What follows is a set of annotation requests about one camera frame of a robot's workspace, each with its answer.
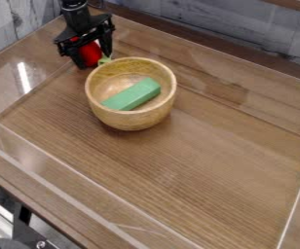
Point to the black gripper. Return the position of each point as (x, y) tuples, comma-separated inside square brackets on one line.
[(84, 30)]

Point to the red plush strawberry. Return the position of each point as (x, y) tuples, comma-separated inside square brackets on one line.
[(94, 56)]

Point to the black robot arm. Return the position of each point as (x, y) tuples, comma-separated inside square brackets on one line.
[(76, 8)]

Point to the wooden bowl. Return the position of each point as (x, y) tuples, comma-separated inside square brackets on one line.
[(116, 76)]

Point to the green rectangular block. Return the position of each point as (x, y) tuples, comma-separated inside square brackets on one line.
[(134, 96)]

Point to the clear acrylic tray wall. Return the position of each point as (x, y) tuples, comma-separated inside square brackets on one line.
[(205, 181)]

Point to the black table leg bracket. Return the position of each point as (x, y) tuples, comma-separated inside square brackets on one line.
[(33, 232)]

